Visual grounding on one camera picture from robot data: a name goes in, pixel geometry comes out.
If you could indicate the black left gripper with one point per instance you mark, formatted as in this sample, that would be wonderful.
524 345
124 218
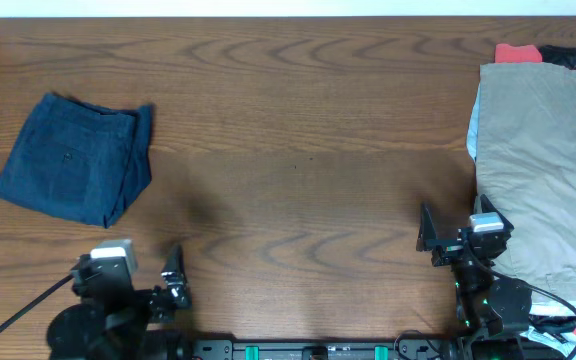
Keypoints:
174 275

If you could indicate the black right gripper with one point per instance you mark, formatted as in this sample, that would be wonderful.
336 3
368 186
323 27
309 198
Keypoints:
447 249

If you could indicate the dark blue shorts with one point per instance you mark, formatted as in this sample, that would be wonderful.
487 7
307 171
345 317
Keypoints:
78 161

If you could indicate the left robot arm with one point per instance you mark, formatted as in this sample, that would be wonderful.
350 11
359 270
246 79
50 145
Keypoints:
112 319

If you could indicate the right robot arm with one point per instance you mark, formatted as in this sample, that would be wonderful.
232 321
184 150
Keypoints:
494 309

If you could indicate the khaki shorts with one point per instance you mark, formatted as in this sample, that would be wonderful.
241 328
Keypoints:
526 166

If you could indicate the red garment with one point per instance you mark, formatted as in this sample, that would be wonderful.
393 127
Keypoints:
505 53

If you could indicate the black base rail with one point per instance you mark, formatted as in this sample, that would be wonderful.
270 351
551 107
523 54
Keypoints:
410 346

